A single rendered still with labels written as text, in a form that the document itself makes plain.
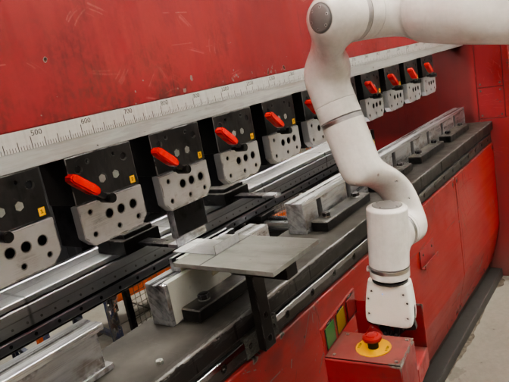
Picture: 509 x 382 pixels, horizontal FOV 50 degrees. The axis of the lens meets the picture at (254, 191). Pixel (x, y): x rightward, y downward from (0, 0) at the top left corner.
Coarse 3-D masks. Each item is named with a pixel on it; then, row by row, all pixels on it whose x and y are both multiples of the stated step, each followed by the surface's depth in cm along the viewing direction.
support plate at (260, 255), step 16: (256, 240) 121; (272, 240) 119; (288, 240) 117; (304, 240) 115; (192, 256) 119; (208, 256) 117; (224, 256) 115; (240, 256) 113; (256, 256) 111; (272, 256) 110; (288, 256) 108; (240, 272) 106; (256, 272) 104; (272, 272) 101
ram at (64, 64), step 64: (0, 0) 85; (64, 0) 94; (128, 0) 105; (192, 0) 120; (256, 0) 138; (0, 64) 85; (64, 64) 94; (128, 64) 105; (192, 64) 119; (256, 64) 138; (384, 64) 202; (0, 128) 85; (128, 128) 105
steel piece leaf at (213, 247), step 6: (234, 234) 122; (210, 240) 127; (216, 240) 126; (222, 240) 125; (228, 240) 120; (234, 240) 122; (198, 246) 124; (204, 246) 123; (210, 246) 123; (216, 246) 116; (222, 246) 118; (228, 246) 120; (186, 252) 122; (192, 252) 121; (198, 252) 120; (204, 252) 119; (210, 252) 118; (216, 252) 116
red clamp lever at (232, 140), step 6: (216, 132) 122; (222, 132) 121; (228, 132) 122; (222, 138) 123; (228, 138) 123; (234, 138) 124; (234, 144) 125; (240, 144) 127; (246, 144) 127; (240, 150) 127; (246, 150) 127
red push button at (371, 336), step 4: (368, 332) 112; (372, 332) 111; (376, 332) 111; (364, 336) 110; (368, 336) 110; (372, 336) 110; (376, 336) 110; (380, 336) 110; (364, 340) 110; (368, 340) 109; (372, 340) 109; (376, 340) 109; (380, 340) 110; (368, 344) 110; (372, 344) 110; (376, 344) 110; (368, 348) 111; (372, 348) 110; (376, 348) 110
